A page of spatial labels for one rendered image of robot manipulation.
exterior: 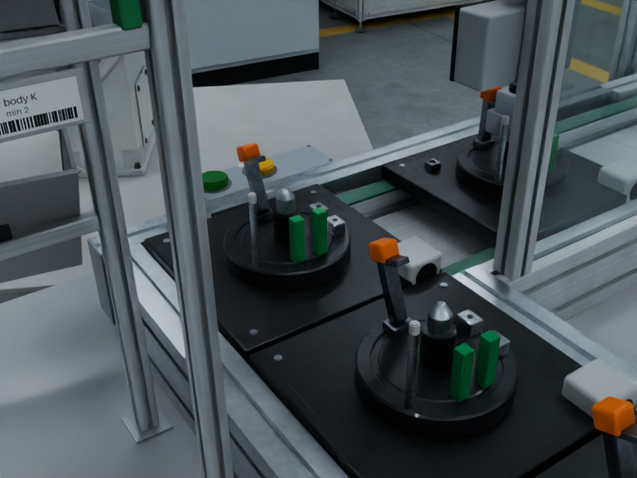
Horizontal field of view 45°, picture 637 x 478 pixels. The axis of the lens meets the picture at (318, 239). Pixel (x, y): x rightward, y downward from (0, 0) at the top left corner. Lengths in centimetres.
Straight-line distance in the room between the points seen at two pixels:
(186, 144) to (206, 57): 355
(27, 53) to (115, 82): 82
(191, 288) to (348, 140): 89
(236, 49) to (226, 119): 259
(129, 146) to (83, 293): 34
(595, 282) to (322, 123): 66
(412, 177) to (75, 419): 50
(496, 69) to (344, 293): 26
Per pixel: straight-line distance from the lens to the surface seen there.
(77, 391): 87
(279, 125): 144
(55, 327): 97
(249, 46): 408
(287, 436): 65
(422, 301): 77
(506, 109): 98
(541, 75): 73
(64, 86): 42
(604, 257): 96
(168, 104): 44
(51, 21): 45
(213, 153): 134
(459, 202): 95
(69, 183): 58
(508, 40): 73
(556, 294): 91
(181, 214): 48
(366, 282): 80
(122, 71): 122
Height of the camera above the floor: 143
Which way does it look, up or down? 32 degrees down
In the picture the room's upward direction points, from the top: 1 degrees counter-clockwise
